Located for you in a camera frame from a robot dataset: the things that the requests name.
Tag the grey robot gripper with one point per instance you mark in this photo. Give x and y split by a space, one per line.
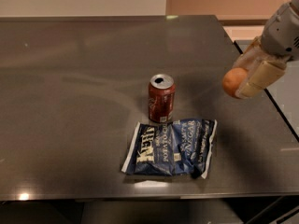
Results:
277 34

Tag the orange fruit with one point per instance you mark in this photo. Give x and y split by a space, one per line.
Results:
233 79

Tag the red soda can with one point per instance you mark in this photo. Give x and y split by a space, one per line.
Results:
161 98

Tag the blue potato chip bag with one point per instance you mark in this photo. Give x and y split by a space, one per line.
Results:
181 147

